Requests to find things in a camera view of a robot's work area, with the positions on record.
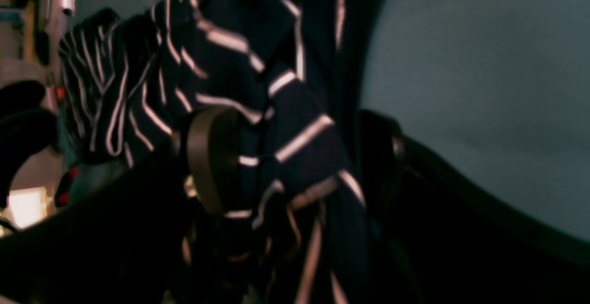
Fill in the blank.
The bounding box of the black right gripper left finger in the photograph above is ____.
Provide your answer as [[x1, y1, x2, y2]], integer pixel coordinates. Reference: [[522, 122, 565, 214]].
[[1, 107, 240, 304]]

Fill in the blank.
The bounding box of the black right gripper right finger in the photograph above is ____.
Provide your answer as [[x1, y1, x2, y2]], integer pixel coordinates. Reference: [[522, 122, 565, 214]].
[[360, 110, 590, 304]]

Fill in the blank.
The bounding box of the light blue tablecloth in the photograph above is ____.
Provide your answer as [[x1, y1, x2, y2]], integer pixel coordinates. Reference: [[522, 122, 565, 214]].
[[58, 0, 590, 241]]

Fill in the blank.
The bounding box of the navy white striped t-shirt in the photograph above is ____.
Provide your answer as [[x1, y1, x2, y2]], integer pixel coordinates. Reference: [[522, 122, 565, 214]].
[[59, 0, 379, 304]]

